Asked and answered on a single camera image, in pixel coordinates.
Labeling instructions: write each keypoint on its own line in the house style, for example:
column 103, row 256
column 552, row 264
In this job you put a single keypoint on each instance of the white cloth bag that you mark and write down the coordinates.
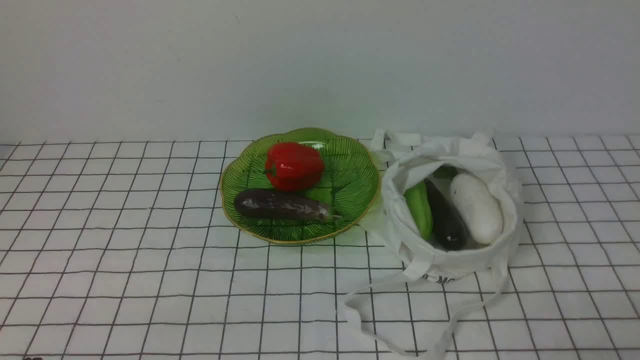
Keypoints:
column 412, row 158

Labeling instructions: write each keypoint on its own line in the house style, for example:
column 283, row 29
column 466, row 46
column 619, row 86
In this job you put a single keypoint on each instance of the green cucumber in bag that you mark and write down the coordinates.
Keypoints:
column 416, row 198

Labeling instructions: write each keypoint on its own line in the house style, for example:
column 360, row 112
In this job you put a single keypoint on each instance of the dark eggplant in bag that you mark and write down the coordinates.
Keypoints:
column 448, row 229

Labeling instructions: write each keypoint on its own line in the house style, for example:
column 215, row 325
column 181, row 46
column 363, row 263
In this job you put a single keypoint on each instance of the white radish in bag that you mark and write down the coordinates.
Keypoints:
column 478, row 208

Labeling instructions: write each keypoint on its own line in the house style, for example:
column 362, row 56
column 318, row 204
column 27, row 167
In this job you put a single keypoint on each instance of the green glass plate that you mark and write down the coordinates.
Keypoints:
column 347, row 189

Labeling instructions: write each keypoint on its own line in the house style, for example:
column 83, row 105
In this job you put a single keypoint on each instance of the red bell pepper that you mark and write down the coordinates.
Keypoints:
column 293, row 167

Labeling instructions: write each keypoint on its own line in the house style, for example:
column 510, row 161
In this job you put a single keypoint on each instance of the dark purple eggplant on plate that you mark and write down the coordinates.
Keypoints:
column 271, row 204

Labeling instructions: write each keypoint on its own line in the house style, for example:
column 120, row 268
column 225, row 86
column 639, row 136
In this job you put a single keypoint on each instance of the white grid tablecloth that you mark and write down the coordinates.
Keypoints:
column 121, row 251

